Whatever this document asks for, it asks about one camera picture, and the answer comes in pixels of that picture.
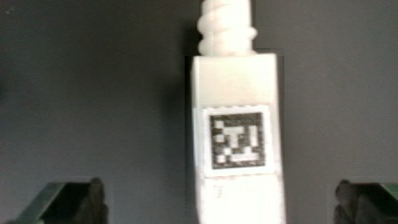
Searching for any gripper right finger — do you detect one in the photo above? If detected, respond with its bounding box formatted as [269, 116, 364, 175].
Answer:
[333, 180, 398, 224]

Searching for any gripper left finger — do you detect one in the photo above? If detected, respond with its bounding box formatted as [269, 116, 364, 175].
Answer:
[21, 178, 108, 224]

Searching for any white table leg with tag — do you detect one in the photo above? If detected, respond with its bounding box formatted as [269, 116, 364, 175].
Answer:
[191, 0, 285, 224]

